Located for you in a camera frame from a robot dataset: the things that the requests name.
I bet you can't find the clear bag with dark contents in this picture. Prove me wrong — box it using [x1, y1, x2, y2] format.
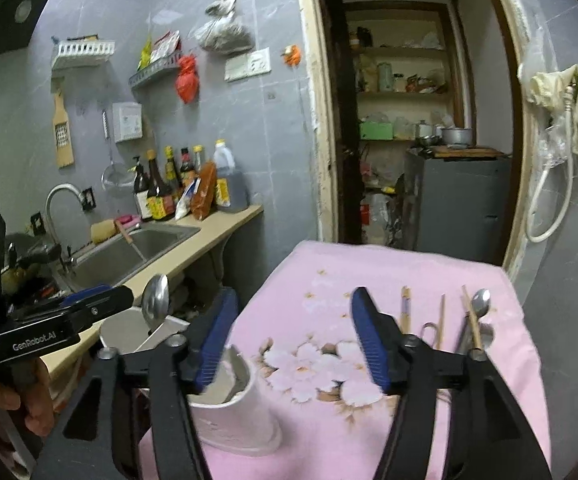
[194, 0, 256, 57]

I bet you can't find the yellow sponge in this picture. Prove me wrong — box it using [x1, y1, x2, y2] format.
[91, 219, 118, 244]

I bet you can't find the beige kitchen counter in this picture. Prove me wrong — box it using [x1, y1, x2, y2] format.
[44, 203, 264, 376]

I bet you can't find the wooden door frame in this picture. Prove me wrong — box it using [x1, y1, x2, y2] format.
[293, 0, 527, 268]

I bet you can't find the white wall socket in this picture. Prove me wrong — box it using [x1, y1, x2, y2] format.
[224, 47, 272, 82]

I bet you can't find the white utensil holder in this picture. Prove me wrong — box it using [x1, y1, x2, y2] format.
[186, 345, 284, 457]

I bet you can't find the wooden board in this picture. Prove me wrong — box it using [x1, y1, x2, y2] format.
[421, 145, 505, 159]

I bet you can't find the metal spoon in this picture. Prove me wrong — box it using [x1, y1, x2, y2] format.
[456, 289, 492, 353]
[141, 274, 171, 333]

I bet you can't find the dark wooden door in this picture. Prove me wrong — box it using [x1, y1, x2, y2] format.
[322, 0, 366, 246]

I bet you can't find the red-capped sauce bottle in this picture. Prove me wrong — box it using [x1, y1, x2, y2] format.
[179, 147, 197, 186]

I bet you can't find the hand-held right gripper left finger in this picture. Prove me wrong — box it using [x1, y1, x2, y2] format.
[29, 287, 240, 480]

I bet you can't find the red plastic bag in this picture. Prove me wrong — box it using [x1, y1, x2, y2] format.
[175, 54, 201, 105]

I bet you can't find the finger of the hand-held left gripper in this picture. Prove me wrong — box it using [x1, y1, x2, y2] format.
[9, 286, 134, 333]
[61, 284, 114, 308]

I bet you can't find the steel sink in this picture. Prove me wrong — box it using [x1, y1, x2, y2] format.
[61, 222, 201, 293]

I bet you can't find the person's left hand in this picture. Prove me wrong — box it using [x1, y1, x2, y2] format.
[0, 357, 56, 438]

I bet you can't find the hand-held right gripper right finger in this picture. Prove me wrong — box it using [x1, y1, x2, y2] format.
[350, 286, 555, 480]

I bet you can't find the metal faucet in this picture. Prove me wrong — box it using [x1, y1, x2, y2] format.
[45, 183, 87, 261]

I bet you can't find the pink floral tablecloth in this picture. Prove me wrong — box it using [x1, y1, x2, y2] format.
[139, 240, 552, 480]

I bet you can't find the white hose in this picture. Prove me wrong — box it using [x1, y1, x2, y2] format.
[526, 85, 577, 244]

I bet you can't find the clear plastic bag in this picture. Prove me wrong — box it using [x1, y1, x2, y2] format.
[539, 110, 572, 171]

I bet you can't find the white wall rack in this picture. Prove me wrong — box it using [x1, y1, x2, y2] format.
[51, 37, 116, 71]

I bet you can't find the metal strainer ladle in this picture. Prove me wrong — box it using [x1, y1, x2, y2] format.
[101, 110, 134, 192]

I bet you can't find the wooden grater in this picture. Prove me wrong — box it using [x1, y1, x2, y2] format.
[51, 91, 76, 169]

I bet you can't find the wooden shelf unit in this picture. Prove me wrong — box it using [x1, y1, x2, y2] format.
[341, 2, 470, 147]

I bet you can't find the yellow packet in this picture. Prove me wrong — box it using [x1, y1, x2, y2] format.
[138, 37, 154, 72]

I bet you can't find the orange packet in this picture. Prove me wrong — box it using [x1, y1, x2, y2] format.
[190, 161, 218, 221]

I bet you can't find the dark sauce bottle yellow label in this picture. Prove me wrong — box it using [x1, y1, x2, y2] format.
[146, 150, 176, 222]

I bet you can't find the green box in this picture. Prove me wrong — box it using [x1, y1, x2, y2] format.
[359, 121, 394, 140]

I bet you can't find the white wall box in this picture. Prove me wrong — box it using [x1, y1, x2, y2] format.
[112, 101, 143, 142]

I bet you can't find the large plastic oil jug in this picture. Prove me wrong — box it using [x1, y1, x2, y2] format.
[212, 140, 250, 213]

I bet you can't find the white plastic bag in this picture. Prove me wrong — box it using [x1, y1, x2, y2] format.
[361, 194, 393, 241]

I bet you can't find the grey cabinet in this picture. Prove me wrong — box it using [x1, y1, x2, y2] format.
[403, 150, 512, 266]

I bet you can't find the grey wall shelf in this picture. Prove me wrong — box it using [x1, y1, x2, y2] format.
[129, 50, 184, 90]

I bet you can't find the white and blue packet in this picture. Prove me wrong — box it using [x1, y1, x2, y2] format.
[175, 178, 201, 220]

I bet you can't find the yellow-capped sauce bottle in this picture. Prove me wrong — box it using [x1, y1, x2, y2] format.
[164, 146, 183, 206]

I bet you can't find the wooden chopstick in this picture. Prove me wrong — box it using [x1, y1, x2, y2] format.
[436, 294, 446, 351]
[461, 285, 484, 351]
[401, 286, 413, 334]

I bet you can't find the metal pot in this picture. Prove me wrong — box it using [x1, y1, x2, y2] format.
[440, 126, 474, 147]

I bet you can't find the steel-handled utensil with loop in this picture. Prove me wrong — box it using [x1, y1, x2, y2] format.
[419, 321, 445, 348]

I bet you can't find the red and white packet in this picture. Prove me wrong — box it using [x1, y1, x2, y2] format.
[150, 30, 183, 64]

